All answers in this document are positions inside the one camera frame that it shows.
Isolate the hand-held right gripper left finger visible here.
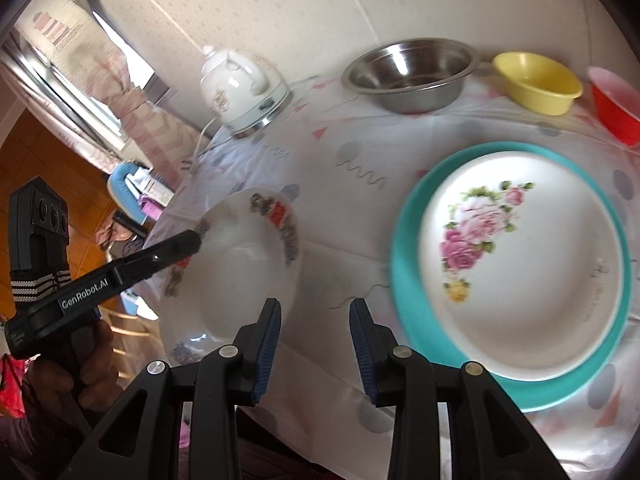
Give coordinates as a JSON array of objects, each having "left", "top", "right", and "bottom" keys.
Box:
[{"left": 65, "top": 298, "right": 282, "bottom": 480}]

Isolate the white ceramic electric kettle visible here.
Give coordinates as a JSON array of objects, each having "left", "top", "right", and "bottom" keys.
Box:
[{"left": 200, "top": 46, "right": 291, "bottom": 128}]

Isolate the white patterned tablecloth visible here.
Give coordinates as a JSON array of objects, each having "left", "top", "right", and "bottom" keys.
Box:
[{"left": 145, "top": 67, "right": 640, "bottom": 477}]

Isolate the pink checked curtain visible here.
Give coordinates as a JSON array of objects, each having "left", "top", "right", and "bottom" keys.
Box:
[{"left": 0, "top": 10, "right": 177, "bottom": 172}]

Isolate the white power cable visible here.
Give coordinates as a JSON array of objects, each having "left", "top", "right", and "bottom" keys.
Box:
[{"left": 191, "top": 114, "right": 227, "bottom": 172}]

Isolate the wooden chair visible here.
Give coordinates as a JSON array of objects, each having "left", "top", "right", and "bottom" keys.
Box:
[{"left": 97, "top": 292, "right": 164, "bottom": 382}]

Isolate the teal plate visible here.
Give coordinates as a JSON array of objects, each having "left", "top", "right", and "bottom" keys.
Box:
[{"left": 390, "top": 142, "right": 632, "bottom": 414}]

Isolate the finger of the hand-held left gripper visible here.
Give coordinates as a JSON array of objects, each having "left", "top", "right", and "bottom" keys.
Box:
[{"left": 112, "top": 230, "right": 203, "bottom": 291}]

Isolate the person's left hand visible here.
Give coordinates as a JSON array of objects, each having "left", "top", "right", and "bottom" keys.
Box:
[{"left": 30, "top": 317, "right": 124, "bottom": 411}]

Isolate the yellow plastic bowl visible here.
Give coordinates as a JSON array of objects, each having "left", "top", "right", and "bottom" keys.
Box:
[{"left": 492, "top": 52, "right": 584, "bottom": 116}]

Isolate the person's left forearm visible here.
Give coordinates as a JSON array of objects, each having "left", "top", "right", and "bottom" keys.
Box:
[{"left": 0, "top": 375, "right": 96, "bottom": 480}]

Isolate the red plastic bowl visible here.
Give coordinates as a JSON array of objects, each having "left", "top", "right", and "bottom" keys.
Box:
[{"left": 587, "top": 66, "right": 640, "bottom": 149}]

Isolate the silver kettle base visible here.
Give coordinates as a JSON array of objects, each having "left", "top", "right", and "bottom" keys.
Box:
[{"left": 220, "top": 89, "right": 294, "bottom": 137}]

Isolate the blue stool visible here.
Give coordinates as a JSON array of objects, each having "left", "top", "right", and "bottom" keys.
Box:
[{"left": 108, "top": 162, "right": 162, "bottom": 227}]

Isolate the white rose print plate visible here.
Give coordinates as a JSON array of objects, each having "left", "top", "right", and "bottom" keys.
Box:
[{"left": 418, "top": 159, "right": 625, "bottom": 382}]

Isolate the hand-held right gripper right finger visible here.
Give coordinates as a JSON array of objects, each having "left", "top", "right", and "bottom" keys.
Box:
[{"left": 348, "top": 298, "right": 568, "bottom": 480}]

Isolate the white deep plate grey print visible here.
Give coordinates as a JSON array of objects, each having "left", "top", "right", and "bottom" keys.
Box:
[{"left": 159, "top": 187, "right": 304, "bottom": 367}]

